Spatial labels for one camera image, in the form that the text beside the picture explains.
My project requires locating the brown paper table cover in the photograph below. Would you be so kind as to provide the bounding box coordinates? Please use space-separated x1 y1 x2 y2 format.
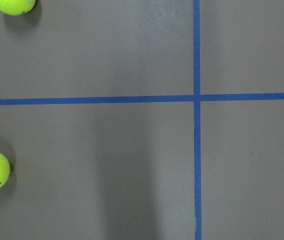
0 0 284 240

